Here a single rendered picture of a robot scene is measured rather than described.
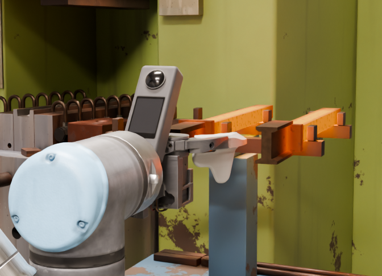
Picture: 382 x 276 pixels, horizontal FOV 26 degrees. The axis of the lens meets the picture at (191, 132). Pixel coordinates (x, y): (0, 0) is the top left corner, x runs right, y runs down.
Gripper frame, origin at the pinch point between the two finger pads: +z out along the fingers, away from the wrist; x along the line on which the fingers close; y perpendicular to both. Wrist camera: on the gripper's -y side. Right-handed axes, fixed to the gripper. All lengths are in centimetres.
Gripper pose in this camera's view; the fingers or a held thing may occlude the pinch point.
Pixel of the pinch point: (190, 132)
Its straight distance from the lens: 107.1
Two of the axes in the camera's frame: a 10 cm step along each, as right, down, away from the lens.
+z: 3.4, -1.1, 9.3
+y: 0.0, 9.9, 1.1
